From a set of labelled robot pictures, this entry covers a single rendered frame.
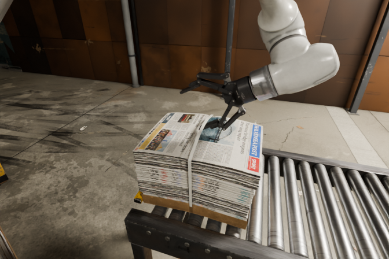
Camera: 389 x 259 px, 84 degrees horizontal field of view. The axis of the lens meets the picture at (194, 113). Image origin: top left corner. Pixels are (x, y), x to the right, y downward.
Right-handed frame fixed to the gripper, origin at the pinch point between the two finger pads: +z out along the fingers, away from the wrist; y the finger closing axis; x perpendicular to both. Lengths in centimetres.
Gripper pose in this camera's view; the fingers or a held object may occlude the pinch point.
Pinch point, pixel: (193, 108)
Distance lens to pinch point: 70.9
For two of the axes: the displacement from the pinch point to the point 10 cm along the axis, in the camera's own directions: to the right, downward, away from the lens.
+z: -8.5, 3.0, 4.4
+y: 4.4, 8.5, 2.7
